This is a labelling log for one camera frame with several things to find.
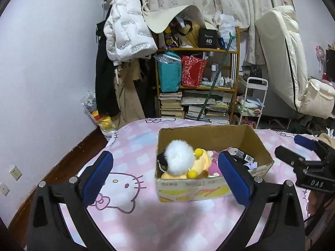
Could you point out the white trolley cart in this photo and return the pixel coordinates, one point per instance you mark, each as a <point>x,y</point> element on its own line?
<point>257,79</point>

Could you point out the stack of books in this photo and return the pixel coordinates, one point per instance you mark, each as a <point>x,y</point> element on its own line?
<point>170,104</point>

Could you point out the cream folded mattress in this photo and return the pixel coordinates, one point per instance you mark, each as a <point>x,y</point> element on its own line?
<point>282,44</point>

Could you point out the row of small cosmetic bottles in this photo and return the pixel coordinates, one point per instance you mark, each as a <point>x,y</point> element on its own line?
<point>222,81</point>

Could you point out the white plastic bag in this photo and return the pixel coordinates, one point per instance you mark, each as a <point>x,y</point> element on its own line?
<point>226,28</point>

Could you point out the bamboo shelf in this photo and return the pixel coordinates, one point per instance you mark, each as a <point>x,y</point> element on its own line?
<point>236,65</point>

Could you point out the pink small fan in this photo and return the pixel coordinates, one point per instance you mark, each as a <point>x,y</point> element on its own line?
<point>321,56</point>

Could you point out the plastic bag of plush toys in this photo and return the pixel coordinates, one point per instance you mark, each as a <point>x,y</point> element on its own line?
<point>90,104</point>

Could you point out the white puffer jacket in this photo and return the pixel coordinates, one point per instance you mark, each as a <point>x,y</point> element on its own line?
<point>125,31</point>

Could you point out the black box with white print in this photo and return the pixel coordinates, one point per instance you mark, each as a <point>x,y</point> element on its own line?
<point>208,38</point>

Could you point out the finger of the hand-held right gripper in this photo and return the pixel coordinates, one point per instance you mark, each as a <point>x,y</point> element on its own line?
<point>288,156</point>
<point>305,141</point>

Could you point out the black bag with yellow flowers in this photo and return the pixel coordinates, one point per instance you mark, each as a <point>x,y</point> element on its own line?
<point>171,36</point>

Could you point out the white fluffy plush toy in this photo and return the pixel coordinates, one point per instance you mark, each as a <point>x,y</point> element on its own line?
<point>179,157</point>

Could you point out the yellow brown bag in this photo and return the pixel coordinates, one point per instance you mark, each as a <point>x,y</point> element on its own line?
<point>189,34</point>

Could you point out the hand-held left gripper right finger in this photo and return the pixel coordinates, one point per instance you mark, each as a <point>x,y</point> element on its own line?
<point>235,180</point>

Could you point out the red patterned gift bag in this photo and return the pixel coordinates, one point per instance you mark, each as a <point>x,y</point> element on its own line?
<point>193,72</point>

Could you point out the pale pink plush toy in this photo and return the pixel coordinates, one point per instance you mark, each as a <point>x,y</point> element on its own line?
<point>216,154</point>

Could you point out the cream wide-brim hat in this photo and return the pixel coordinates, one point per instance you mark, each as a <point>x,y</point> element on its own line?
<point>159,21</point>

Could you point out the black hanging coat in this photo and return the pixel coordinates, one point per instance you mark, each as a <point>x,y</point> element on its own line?
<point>103,83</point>

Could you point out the teal bag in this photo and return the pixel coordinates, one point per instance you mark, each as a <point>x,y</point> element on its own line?
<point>168,75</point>

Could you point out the white wall outlet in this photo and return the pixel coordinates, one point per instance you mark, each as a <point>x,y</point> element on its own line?
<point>4,189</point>
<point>15,172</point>

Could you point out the pink cat printed bed sheet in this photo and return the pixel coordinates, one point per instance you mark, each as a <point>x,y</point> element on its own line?
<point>146,222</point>

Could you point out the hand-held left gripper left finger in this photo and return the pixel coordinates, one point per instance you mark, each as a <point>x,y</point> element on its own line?
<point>96,180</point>

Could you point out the green pole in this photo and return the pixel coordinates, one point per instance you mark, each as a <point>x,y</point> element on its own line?
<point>214,83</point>

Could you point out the beige hanging coat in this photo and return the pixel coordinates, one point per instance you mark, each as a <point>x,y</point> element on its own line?
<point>128,102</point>

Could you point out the pink bear plush toy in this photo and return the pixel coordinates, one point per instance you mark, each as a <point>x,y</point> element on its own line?
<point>213,167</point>

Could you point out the brown cardboard box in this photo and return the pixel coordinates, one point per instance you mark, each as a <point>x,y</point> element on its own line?
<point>209,136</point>

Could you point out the dark hanging garment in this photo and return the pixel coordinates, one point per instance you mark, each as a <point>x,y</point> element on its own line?
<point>146,89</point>

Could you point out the black pouch with white tags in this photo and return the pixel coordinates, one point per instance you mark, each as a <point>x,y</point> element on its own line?
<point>236,153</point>

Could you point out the clear plastic bag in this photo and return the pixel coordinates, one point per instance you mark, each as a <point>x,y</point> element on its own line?
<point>167,58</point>

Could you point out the yellow plush toy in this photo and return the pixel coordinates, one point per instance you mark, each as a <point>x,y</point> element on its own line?
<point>201,162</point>

